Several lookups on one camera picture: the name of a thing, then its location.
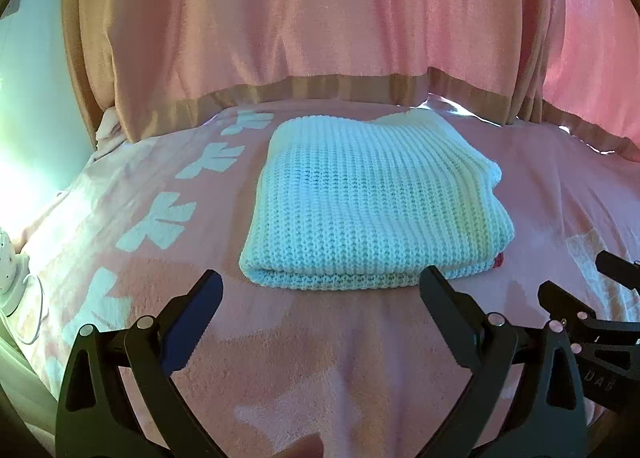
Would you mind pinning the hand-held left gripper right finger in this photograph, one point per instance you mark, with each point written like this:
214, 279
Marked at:
440, 303

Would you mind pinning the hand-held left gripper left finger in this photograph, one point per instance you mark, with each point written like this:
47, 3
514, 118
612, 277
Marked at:
197, 318

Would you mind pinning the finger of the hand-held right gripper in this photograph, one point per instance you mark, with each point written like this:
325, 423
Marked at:
555, 300
620, 270

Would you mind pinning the white knitted sweater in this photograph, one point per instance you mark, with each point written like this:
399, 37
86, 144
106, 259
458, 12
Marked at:
375, 208

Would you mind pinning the pink printed blanket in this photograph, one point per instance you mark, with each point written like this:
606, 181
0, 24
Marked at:
325, 338

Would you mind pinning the white round device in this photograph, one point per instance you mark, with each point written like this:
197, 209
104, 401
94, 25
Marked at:
12, 268

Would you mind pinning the small white cloth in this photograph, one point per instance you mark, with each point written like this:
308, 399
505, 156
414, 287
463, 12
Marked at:
107, 127

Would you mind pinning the pink curtain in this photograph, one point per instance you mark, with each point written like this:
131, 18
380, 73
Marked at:
300, 12

